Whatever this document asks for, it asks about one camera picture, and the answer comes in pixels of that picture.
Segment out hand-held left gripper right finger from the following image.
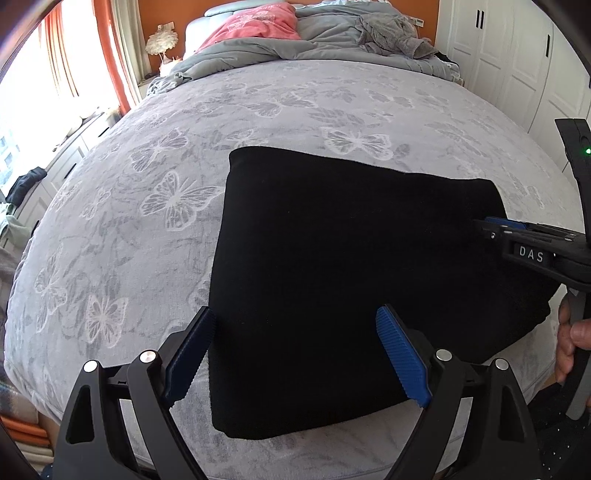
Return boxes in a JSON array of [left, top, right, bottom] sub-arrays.
[[375, 304, 543, 480]]

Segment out white window seat cabinet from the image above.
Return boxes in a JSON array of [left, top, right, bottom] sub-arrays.
[[0, 111, 121, 259]]

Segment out white sheer curtain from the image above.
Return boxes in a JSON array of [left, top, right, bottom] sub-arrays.
[[121, 0, 148, 100]]

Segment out orange curtain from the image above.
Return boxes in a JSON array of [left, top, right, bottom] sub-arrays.
[[95, 0, 141, 116]]

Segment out white padded headboard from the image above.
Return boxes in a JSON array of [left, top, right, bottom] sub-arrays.
[[185, 0, 278, 58]]

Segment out grey quilt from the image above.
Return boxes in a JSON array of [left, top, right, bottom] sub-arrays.
[[148, 0, 462, 95]]

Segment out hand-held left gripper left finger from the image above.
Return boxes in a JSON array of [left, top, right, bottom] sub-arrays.
[[54, 306, 218, 480]]

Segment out black pants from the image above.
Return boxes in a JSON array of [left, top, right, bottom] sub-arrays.
[[208, 147, 552, 440]]

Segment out bay window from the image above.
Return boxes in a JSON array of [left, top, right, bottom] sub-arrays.
[[0, 9, 116, 195]]

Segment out grey butterfly-pattern bed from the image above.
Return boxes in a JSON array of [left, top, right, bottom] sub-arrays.
[[2, 58, 585, 480]]

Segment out person's dark speckled clothing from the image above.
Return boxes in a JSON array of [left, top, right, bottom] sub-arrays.
[[529, 381, 583, 480]]

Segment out white wardrobe doors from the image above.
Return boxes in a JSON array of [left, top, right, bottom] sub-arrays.
[[436, 0, 591, 174]]

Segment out orange striped cloth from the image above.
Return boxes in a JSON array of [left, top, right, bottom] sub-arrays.
[[0, 369, 51, 467]]

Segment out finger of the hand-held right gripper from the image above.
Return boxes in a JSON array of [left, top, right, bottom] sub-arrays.
[[472, 216, 587, 252]]

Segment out person's right hand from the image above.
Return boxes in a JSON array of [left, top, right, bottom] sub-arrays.
[[554, 294, 591, 384]]

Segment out light green garment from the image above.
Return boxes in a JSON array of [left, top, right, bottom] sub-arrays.
[[0, 203, 26, 250]]

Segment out navy garment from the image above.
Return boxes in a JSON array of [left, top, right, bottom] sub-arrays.
[[6, 168, 48, 206]]

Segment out crumpled grey garment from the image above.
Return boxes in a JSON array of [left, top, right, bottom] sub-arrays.
[[358, 14, 437, 60]]

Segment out white feather table lamp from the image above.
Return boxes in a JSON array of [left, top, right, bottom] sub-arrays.
[[146, 24, 178, 75]]

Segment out pink pillow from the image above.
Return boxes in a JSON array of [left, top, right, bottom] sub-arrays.
[[196, 2, 301, 51]]

